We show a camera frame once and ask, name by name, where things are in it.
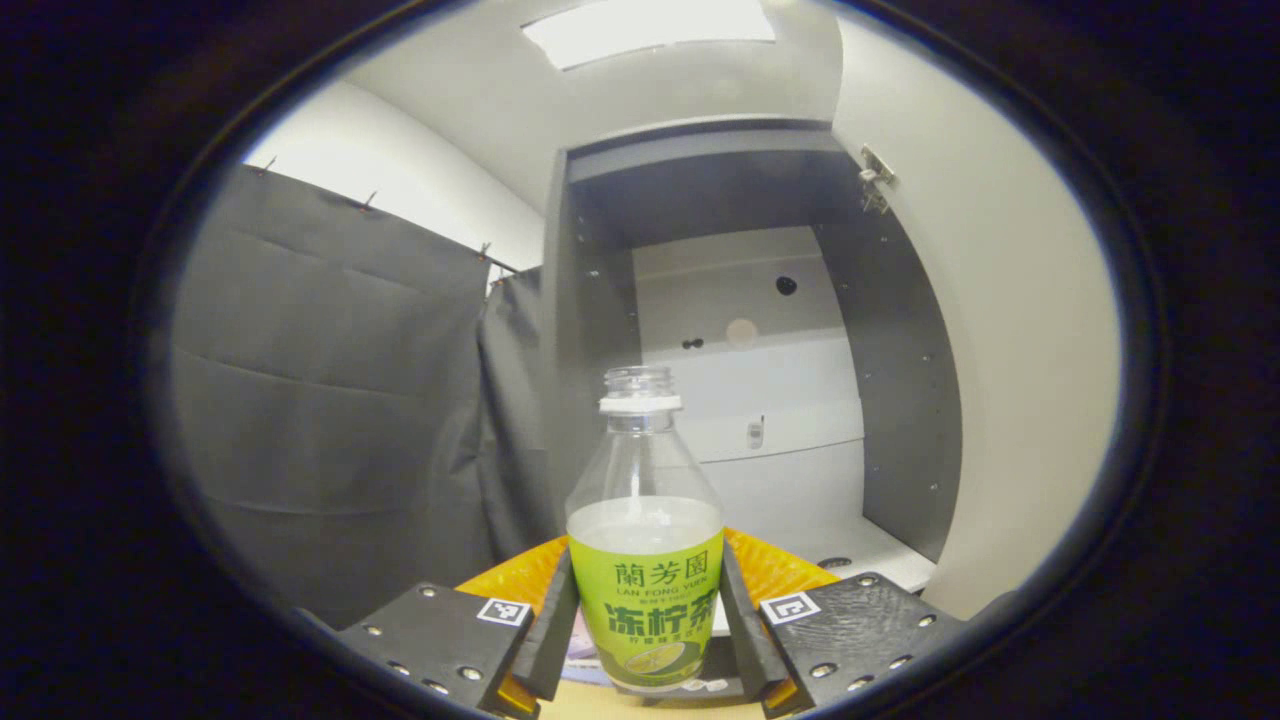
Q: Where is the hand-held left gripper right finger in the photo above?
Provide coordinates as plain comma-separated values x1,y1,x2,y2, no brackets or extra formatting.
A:
718,528,968,719

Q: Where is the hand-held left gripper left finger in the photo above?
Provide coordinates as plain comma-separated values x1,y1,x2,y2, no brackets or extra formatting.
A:
333,535,583,719

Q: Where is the clear bottle with green label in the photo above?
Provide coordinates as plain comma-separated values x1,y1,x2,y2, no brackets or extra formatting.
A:
564,365,727,696

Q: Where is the dark grey cabinet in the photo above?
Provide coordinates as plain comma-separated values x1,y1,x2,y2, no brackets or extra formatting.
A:
540,118,966,641

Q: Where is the metal door hinge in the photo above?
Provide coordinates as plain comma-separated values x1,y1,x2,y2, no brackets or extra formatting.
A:
857,143,899,217

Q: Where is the black backdrop cloth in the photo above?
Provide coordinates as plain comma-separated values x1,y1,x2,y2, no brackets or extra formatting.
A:
165,163,561,633

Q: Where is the large ceiling light panel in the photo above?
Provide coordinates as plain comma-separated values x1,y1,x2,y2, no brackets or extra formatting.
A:
520,0,778,73

